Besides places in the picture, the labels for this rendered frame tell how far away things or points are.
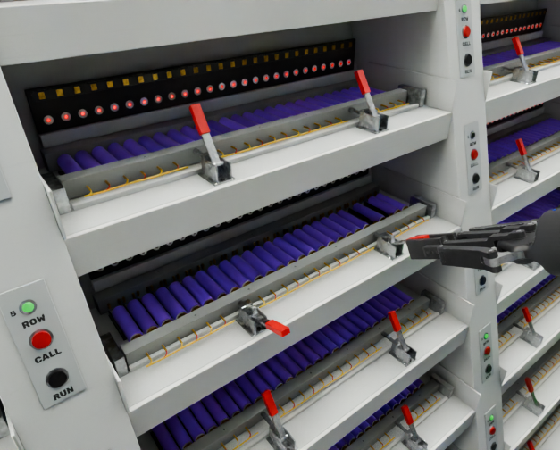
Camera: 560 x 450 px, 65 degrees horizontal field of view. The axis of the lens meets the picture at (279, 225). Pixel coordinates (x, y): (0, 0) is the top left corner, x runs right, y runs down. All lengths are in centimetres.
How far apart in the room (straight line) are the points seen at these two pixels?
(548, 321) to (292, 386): 77
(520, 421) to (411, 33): 95
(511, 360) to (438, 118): 63
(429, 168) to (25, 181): 64
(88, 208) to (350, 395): 49
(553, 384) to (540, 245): 93
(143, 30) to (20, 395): 37
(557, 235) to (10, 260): 53
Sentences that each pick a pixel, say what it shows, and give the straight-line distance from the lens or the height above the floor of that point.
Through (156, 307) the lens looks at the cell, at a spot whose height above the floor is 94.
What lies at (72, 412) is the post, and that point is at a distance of 52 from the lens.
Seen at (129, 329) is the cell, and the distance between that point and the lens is 59.
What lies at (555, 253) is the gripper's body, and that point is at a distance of 54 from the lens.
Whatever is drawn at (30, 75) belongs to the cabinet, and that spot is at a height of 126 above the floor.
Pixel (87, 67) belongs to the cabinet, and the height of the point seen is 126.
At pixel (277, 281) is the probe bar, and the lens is 63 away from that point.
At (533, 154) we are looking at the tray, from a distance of 118.
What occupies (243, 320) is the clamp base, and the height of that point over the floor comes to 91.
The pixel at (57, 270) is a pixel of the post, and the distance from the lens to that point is 46.
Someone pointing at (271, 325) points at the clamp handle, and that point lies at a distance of 54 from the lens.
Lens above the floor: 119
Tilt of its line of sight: 17 degrees down
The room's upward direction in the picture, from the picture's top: 12 degrees counter-clockwise
